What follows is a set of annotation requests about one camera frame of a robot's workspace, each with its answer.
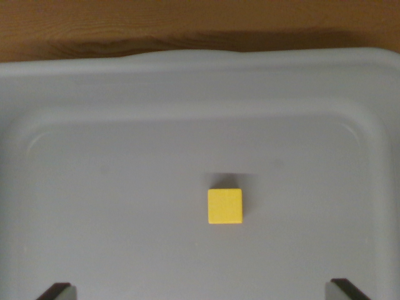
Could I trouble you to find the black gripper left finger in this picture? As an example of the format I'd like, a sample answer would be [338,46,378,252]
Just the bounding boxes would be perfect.
[35,282,77,300]

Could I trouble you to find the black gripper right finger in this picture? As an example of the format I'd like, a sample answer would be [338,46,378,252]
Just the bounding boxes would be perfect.
[324,277,373,300]

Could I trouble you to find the yellow cube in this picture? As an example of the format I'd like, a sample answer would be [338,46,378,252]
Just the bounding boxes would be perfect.
[207,187,244,225]

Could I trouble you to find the grey plastic bin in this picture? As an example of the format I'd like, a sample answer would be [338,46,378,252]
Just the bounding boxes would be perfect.
[0,46,400,300]

